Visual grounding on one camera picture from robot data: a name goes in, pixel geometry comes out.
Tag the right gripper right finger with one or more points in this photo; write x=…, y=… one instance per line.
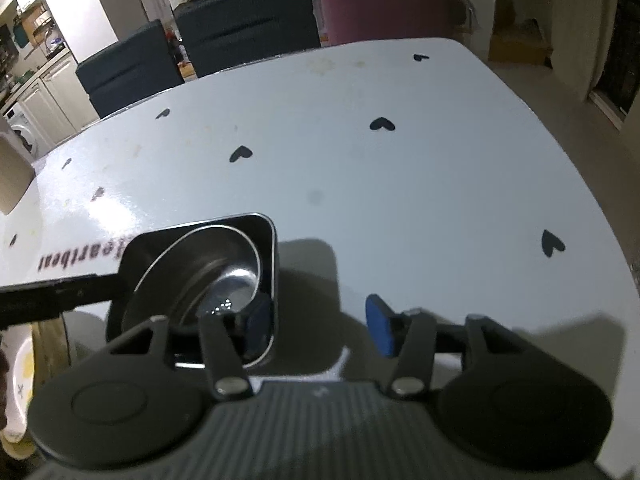
x=410, y=339

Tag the right dark blue chair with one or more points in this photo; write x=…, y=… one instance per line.
x=221, y=34

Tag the person's left hand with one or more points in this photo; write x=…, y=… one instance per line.
x=4, y=370

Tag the small round steel bowl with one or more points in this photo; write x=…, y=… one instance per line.
x=208, y=260

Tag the cream bowl with handles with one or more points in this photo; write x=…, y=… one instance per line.
x=52, y=356

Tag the small steel square container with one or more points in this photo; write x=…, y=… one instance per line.
x=146, y=247

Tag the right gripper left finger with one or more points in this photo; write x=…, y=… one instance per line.
x=230, y=340

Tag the beige thermos jug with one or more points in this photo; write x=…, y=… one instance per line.
x=16, y=172

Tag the maroon chair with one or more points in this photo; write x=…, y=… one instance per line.
x=349, y=21

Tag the dark blue chair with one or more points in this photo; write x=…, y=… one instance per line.
x=221, y=34
x=129, y=70

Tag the white square ginkgo plate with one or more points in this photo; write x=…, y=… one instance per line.
x=85, y=334

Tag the white kitchen cabinet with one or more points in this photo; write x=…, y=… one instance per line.
x=50, y=108

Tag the left dark blue chair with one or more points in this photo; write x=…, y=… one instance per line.
x=129, y=70

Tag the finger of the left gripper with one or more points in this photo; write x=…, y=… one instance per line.
x=44, y=300

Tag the yellow-rimmed lemon bowl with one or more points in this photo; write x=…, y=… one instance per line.
x=17, y=347

